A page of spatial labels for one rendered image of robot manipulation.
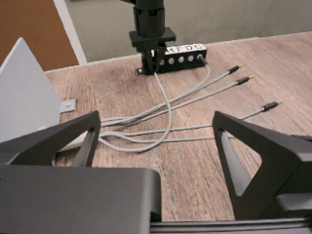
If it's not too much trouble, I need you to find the black jack plug with cream metal tip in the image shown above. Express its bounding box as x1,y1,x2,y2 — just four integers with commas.
152,63,157,76
227,64,243,74
292,135,312,142

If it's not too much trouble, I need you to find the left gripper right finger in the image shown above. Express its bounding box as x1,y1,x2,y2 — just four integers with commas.
212,110,312,220

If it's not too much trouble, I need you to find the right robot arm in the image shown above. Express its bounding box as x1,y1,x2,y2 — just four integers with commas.
121,0,165,35

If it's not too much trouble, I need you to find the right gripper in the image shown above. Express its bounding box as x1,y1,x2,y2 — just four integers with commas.
129,7,176,72

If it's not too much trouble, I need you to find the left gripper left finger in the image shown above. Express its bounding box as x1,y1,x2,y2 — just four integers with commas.
0,110,101,167

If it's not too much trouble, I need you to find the black and gold jack plug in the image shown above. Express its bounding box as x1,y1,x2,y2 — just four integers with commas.
261,99,284,111
198,56,208,67
236,75,254,85

